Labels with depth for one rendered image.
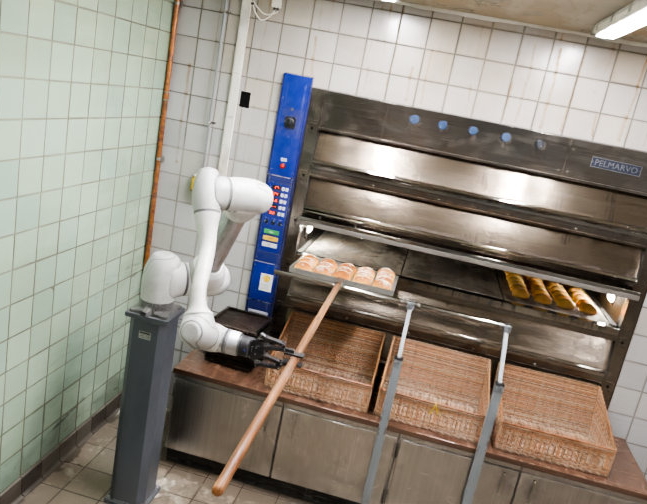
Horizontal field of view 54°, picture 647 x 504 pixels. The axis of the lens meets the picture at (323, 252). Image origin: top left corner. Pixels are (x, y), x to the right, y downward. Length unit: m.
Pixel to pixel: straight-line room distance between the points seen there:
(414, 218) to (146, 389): 1.63
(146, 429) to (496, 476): 1.70
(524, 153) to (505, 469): 1.59
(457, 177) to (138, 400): 1.95
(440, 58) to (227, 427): 2.21
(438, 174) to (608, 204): 0.87
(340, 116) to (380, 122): 0.22
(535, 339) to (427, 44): 1.68
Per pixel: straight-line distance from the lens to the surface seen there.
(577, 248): 3.58
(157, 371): 3.04
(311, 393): 3.37
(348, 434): 3.33
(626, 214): 3.59
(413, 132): 3.46
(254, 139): 3.60
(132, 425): 3.20
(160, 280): 2.89
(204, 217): 2.43
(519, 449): 3.37
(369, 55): 3.47
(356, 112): 3.49
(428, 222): 3.48
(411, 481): 3.42
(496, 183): 3.47
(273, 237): 3.60
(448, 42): 3.45
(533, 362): 3.73
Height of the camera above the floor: 2.12
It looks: 14 degrees down
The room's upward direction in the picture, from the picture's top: 11 degrees clockwise
